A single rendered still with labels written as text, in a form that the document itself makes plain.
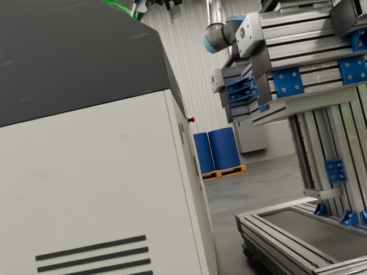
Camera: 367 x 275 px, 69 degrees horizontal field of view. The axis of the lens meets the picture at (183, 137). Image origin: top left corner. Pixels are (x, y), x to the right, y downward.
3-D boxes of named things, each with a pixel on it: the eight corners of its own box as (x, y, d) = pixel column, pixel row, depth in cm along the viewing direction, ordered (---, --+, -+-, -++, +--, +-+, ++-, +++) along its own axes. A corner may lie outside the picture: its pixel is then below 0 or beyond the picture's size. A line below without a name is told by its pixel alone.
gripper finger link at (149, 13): (148, 27, 112) (154, 4, 107) (136, 21, 112) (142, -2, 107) (151, 26, 114) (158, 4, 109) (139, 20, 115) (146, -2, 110)
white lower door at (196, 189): (228, 350, 67) (173, 91, 72) (219, 351, 68) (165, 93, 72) (215, 253, 132) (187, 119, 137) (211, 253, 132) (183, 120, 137)
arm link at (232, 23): (247, 33, 131) (241, 7, 132) (224, 44, 139) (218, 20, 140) (256, 38, 140) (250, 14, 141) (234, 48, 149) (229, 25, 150)
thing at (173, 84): (171, 91, 74) (160, 37, 75) (156, 95, 74) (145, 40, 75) (185, 119, 135) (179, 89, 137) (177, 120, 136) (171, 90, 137)
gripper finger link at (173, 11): (182, 17, 116) (178, -3, 116) (169, 20, 116) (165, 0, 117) (183, 21, 119) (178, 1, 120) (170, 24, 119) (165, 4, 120)
